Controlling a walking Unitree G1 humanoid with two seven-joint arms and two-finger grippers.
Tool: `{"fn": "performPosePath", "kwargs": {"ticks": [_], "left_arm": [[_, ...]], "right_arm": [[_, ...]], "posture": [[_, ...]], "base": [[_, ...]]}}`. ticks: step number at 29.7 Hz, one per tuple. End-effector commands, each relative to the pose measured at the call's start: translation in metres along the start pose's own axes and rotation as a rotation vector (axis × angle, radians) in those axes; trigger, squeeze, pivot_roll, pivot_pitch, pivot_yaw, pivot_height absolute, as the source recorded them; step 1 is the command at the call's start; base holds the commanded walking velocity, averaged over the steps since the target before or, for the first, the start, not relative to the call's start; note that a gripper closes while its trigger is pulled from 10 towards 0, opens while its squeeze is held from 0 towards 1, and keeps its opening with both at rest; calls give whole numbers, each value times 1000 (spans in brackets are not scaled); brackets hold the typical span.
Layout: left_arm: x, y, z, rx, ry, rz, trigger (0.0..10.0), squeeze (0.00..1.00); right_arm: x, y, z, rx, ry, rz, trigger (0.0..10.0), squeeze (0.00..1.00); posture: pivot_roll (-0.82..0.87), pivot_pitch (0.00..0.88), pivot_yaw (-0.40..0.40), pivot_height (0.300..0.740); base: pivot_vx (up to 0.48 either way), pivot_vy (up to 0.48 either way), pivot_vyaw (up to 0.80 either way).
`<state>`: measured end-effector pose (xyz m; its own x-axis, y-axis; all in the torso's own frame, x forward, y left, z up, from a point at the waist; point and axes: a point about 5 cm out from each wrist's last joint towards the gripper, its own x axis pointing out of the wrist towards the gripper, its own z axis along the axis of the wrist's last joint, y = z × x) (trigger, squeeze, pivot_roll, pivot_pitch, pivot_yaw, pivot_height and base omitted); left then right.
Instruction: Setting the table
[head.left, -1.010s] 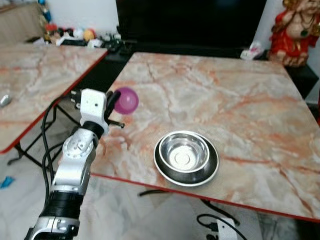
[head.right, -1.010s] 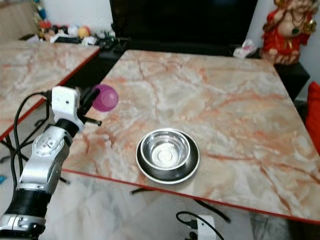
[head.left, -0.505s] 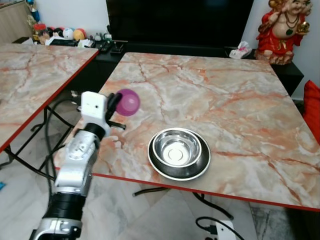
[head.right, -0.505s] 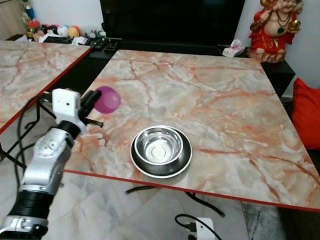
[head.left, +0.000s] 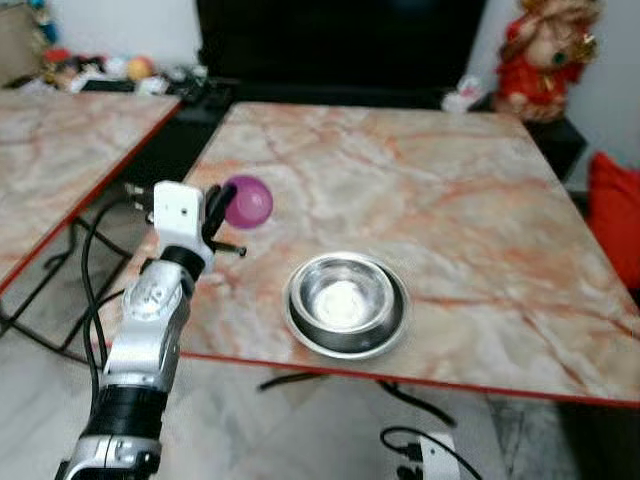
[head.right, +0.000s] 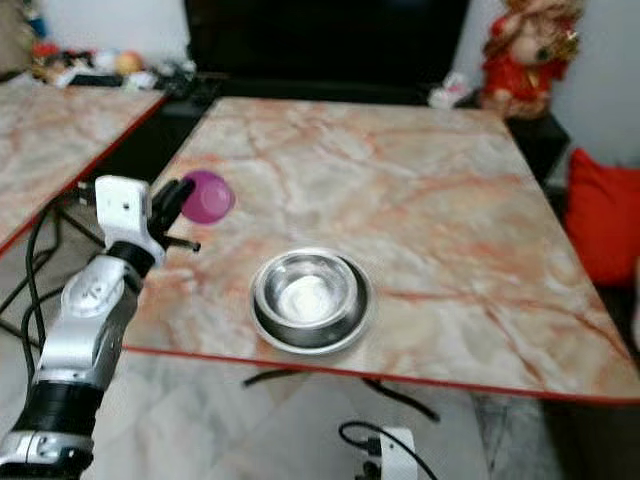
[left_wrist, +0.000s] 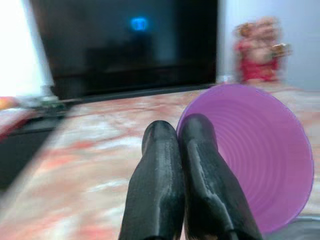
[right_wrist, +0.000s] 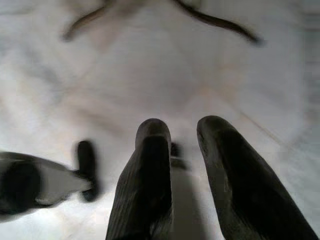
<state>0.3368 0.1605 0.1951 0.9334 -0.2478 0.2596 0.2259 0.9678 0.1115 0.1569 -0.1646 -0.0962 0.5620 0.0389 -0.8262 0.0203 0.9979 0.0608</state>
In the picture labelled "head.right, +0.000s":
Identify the black television screen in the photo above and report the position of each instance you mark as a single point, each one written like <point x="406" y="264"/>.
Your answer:
<point x="325" y="38"/>

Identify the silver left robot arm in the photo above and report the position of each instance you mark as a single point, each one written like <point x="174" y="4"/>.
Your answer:
<point x="88" y="320"/>

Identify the beige cushion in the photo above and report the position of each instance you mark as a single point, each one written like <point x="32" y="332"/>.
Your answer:
<point x="15" y="35"/>

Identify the red dressed plush doll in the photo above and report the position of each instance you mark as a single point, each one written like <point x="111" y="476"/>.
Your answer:
<point x="525" y="65"/>

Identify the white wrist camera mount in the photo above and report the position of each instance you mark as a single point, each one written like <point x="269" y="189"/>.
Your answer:
<point x="122" y="208"/>
<point x="398" y="455"/>

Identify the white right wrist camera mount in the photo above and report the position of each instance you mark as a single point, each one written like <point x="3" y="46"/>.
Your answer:
<point x="398" y="455"/>

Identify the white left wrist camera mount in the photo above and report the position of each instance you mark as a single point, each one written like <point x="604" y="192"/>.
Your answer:
<point x="122" y="208"/>

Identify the small white figurine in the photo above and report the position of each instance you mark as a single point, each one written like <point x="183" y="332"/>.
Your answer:
<point x="449" y="92"/>

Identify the red cushion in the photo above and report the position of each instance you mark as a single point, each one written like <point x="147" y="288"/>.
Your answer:
<point x="602" y="215"/>

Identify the orange toy ball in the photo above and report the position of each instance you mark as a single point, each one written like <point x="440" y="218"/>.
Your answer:
<point x="128" y="62"/>

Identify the stainless steel bowl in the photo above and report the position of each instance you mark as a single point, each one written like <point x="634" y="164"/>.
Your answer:
<point x="310" y="300"/>

